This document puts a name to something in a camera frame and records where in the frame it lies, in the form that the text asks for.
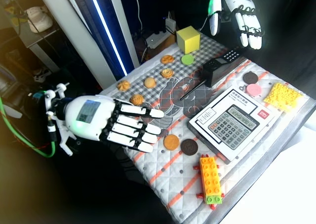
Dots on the black handheld radio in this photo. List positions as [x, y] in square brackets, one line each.
[214, 69]

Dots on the brown chocolate round biscuit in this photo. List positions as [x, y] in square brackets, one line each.
[250, 77]
[189, 147]

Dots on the green round disc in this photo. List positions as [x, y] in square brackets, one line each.
[187, 59]

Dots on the bag of yellow beads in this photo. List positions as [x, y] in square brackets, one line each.
[282, 96]

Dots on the calculator box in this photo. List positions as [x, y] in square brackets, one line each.
[232, 127]

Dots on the white pillar with blue light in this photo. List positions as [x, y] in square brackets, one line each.
[81, 33]

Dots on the grey shelf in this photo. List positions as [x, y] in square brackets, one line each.
[42, 41]

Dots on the round tan cookie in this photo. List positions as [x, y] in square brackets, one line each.
[149, 82]

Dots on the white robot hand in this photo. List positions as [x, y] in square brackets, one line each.
[84, 120]
[240, 1]

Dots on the pink round biscuit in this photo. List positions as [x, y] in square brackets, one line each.
[255, 89]

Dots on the orange round biscuit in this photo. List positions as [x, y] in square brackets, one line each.
[171, 142]

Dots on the yellow foam cube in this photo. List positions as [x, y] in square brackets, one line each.
[187, 39]

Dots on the white rounded object on shelf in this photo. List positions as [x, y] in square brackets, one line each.
[39, 18]

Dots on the orange and green toy brick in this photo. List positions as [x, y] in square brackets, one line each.
[209, 179]

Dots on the white power strip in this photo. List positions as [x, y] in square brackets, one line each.
[158, 39]

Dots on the grey quilt with bear print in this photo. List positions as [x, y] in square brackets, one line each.
[172, 174]

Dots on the flower shaped cookie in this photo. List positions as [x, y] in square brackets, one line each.
[167, 59]
[123, 85]
[137, 99]
[167, 73]

